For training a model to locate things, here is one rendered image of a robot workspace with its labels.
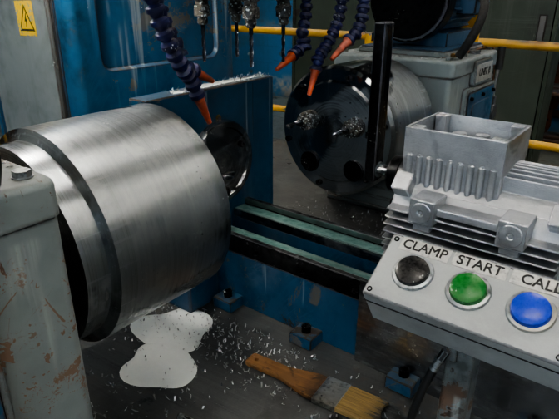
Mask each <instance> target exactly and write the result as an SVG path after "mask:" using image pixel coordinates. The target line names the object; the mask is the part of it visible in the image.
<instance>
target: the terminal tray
mask: <svg viewBox="0 0 559 419"><path fill-rule="evenodd" d="M440 114H446V115H445V116H442V115H440ZM415 125H422V126H415ZM516 125H522V126H516ZM531 131H532V126H530V125H524V124H518V123H512V122H506V121H495V120H489V119H483V118H477V117H472V116H461V115H455V114H449V113H443V112H437V113H435V114H432V115H430V116H428V117H425V118H423V119H422V120H420V121H416V122H414V123H413V124H410V125H408V126H406V128H405V137H404V146H403V169H402V171H407V172H410V173H414V175H415V177H416V185H419V184H420V183H422V184H423V186H424V187H425V188H428V187H429V186H430V185H433V188H434V189H435V190H438V189H439V188H440V187H441V188H443V191H444V192H448V191H450V190H453V193H454V194H455V195H458V194H459V193H460V192H463V193H464V196H465V197H468V196H470V195H474V198H475V199H476V200H479V199H480V198H481V197H485V198H486V201H487V202H490V201H492V200H498V198H499V196H500V194H501V192H502V186H503V181H504V177H505V176H507V172H509V171H510V169H511V168H512V167H513V165H515V163H517V162H518V161H519V160H524V161H525V158H526V156H527V148H528V144H529V140H530V135H531ZM496 138H503V139H504V140H497V139H496Z"/></svg>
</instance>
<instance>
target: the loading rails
mask: <svg viewBox="0 0 559 419"><path fill-rule="evenodd" d="M234 216H235V226H232V225H231V236H230V246H229V249H228V253H227V255H226V257H225V261H224V263H223V264H222V266H221V267H220V269H219V270H218V282H219V293H218V294H216V295H215V296H214V297H213V301H214V306H216V307H217V308H220V309H222V310H224V311H226V312H227V313H233V312H234V311H235V310H236V309H238V308H240V307H241V306H243V305H244V306H246V307H248V308H251V309H254V310H255V311H257V312H259V313H263V314H264V315H266V316H268V317H270V318H273V319H275V320H277V321H279V322H282V323H284V324H286V325H288V326H291V327H292V328H294V329H292V330H291V331H290V333H289V341H290V342H291V343H293V344H296V345H298V346H300V347H302V348H304V349H306V350H308V351H311V350H313V349H314V348H315V347H316V346H317V345H318V344H319V343H321V342H322V341H323V342H325V343H328V344H330V345H332V346H334V347H337V348H339V349H341V350H344V351H345V352H348V353H350V354H353V355H354V360H355V361H357V362H360V363H362V364H364V365H366V366H368V367H371V368H373V369H375V370H377V371H379V372H382V373H384V374H386V376H385V383H384V386H385V387H386V388H388V389H390V390H393V391H395V392H397V393H399V394H401V395H403V396H405V397H408V398H412V397H413V395H414V394H415V392H416V391H417V390H418V387H419V385H420V383H421V381H422V380H423V377H424V375H425V374H426V372H427V370H428V369H429V367H430V365H431V364H432V362H433V360H434V359H435V357H436V356H437V355H438V353H439V351H440V350H441V349H442V348H446V346H443V345H442V344H439V343H436V342H434V341H431V340H429V339H426V338H423V337H421V336H418V335H417V334H414V333H411V332H409V331H406V330H404V329H401V328H398V327H396V326H393V325H392V324H389V323H386V322H384V321H381V320H379V319H376V318H374V317H373V316H372V314H371V312H370V309H369V306H368V304H367V302H366V301H365V300H363V297H364V294H363V290H364V287H365V285H366V284H367V282H368V281H369V279H370V277H371V275H372V273H373V271H374V270H375V268H376V266H377V264H378V262H379V260H380V259H381V257H382V256H383V255H382V252H383V251H384V250H381V248H382V247H383V246H384V244H381V242H382V241H383V240H384V239H385V238H383V237H382V236H378V235H376V234H370V233H368V232H365V231H362V230H359V229H354V228H351V227H348V226H345V225H342V224H337V223H335V222H332V221H328V220H326V219H321V218H318V217H315V216H312V215H309V214H304V213H301V212H299V211H295V210H292V209H287V208H285V207H282V206H278V205H274V204H271V203H268V202H265V201H262V200H257V199H254V198H251V197H249V196H248V197H246V198H245V204H242V205H239V206H237V207H235V208H234ZM444 364H445V362H444V363H443V365H442V366H441V367H440V369H439V370H438V372H437V374H436V376H435V377H434V379H433V381H432V382H431V384H430V386H429V388H428V390H427V392H426V393H427V394H429V395H431V396H434V397H436V398H438V399H439V397H440V392H441V386H442V380H443V370H444ZM471 414H473V415H475V416H477V417H480V418H482V419H559V391H557V390H554V389H552V388H550V387H546V386H544V385H542V384H540V383H537V382H534V381H532V380H529V379H527V378H525V377H521V376H519V375H517V374H515V373H512V372H509V371H507V370H504V369H502V368H500V367H496V366H494V365H492V364H490V363H487V362H484V361H482V360H481V361H480V366H479V370H478V375H477V383H476V387H475V392H474V397H473V402H472V410H471Z"/></svg>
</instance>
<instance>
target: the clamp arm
mask: <svg viewBox="0 0 559 419"><path fill-rule="evenodd" d="M393 30H394V22H389V21H382V22H376V23H375V24H374V32H373V33H372V37H371V41H373V60H372V72H371V84H370V97H369V120H368V130H367V131H365V137H364V138H365V139H367V145H366V156H365V169H364V180H367V181H370V182H374V181H376V180H379V179H381V178H382V176H381V175H380V174H377V172H379V173H380V172H381V169H380V168H378V166H380V167H382V166H383V165H384V164H383V151H384V141H385V131H386V120H387V110H388V90H389V80H390V70H391V60H392V50H393Z"/></svg>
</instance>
